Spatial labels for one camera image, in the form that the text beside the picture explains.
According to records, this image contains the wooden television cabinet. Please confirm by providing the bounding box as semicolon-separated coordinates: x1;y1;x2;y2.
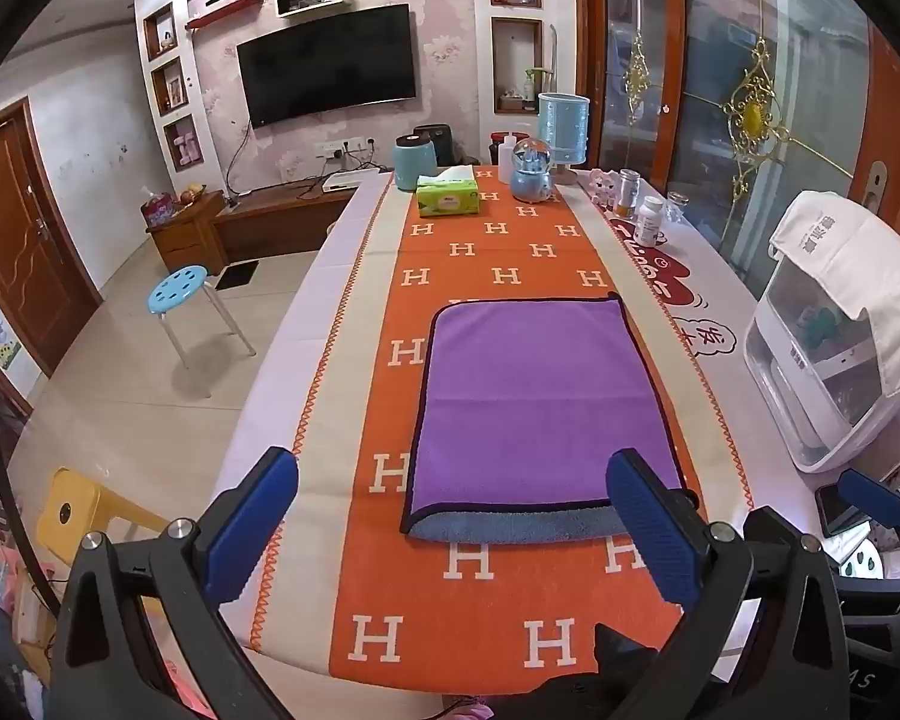
146;178;380;278

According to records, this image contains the blue snow globe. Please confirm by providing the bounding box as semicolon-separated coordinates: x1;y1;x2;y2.
510;139;556;203

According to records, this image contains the blue round stool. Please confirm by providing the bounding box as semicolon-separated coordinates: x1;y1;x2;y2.
147;265;257;368

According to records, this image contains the brown wooden door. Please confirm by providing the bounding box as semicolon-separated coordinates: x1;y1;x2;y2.
0;97;102;380

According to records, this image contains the green tissue box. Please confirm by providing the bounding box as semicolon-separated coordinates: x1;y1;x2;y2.
416;165;481;215

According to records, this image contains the glass door with gold ornament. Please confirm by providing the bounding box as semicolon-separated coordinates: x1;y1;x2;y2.
581;0;900;301

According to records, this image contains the purple towel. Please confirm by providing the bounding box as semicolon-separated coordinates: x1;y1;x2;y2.
399;291;700;545

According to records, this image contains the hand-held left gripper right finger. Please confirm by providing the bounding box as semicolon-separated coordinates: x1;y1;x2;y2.
606;448;850;720

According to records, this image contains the black smartphone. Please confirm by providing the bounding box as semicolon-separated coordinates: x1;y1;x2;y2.
816;484;871;537

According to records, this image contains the red wall shelf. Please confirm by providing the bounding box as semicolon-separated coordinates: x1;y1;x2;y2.
186;0;263;31

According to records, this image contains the black appliance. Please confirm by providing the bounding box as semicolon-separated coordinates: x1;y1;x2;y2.
412;124;460;167

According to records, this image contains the orange patterned table runner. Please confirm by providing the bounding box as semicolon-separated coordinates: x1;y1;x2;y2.
249;163;755;698

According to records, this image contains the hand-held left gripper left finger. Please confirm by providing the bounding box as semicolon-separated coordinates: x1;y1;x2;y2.
49;448;299;720

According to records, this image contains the white set-top box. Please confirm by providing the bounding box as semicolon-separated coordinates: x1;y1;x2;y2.
321;169;382;193

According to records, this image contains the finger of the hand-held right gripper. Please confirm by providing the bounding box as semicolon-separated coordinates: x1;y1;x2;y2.
838;467;900;533

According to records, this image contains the yellow plastic stool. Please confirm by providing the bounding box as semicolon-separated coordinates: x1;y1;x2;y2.
36;466;170;565

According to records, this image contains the white cartoon figurine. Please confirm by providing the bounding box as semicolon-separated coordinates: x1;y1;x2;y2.
589;167;622;211

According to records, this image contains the white pill bottle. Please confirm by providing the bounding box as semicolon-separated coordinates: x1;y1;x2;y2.
634;196;665;247

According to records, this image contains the white printed tablecloth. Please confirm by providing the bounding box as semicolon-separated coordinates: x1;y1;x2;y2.
214;165;900;720

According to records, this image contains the white cloth cover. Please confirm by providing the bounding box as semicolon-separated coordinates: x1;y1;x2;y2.
769;190;900;398

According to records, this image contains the black flat television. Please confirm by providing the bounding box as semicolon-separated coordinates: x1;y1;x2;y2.
236;4;419;128

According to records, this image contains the teal canister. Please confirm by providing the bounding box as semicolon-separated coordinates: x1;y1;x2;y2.
392;133;437;191

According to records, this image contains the white plastic bottle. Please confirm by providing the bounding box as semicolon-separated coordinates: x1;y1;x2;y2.
497;131;527;185

